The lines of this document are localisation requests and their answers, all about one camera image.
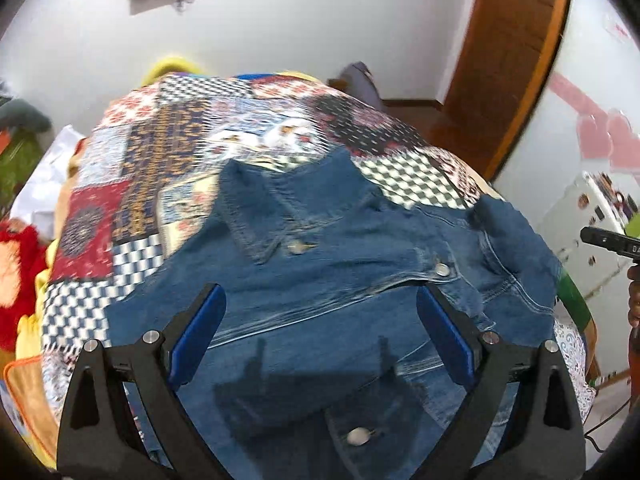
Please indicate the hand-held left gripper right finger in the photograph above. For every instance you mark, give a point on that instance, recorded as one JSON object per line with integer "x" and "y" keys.
{"x": 442, "y": 330}

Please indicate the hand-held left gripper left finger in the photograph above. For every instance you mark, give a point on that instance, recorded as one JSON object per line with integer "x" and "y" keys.
{"x": 202, "y": 325}

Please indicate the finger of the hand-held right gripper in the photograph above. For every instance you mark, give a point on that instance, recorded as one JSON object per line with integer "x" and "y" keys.
{"x": 602, "y": 237}

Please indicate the blue denim jacket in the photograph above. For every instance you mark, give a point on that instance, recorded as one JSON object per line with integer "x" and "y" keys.
{"x": 325, "y": 285}

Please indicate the person's right hand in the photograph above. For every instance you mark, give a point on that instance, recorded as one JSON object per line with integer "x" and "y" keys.
{"x": 634, "y": 295}

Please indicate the patchwork printed blanket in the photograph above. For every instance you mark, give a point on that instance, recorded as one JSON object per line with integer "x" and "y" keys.
{"x": 165, "y": 160}

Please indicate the yellow cloth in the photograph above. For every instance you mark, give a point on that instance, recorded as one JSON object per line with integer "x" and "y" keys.
{"x": 30, "y": 335}

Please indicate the orange-edged mat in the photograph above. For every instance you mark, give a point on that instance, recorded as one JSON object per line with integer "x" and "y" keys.
{"x": 25, "y": 395}

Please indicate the red plush toy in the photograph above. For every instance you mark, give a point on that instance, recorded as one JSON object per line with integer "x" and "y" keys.
{"x": 15, "y": 270}

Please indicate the brown wooden door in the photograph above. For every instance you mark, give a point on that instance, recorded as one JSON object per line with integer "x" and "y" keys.
{"x": 505, "y": 60}

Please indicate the white cloth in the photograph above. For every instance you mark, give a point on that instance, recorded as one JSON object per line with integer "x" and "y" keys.
{"x": 45, "y": 170}

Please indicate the green bag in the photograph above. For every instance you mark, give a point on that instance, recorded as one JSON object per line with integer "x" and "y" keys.
{"x": 17, "y": 165}

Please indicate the grey purple backpack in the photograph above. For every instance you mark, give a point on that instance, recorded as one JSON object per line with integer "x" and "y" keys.
{"x": 362, "y": 82}

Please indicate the green bed frame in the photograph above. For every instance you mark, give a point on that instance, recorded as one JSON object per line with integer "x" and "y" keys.
{"x": 575, "y": 305}

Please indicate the pink heart wall decoration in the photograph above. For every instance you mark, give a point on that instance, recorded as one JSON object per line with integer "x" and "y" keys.
{"x": 600, "y": 130}

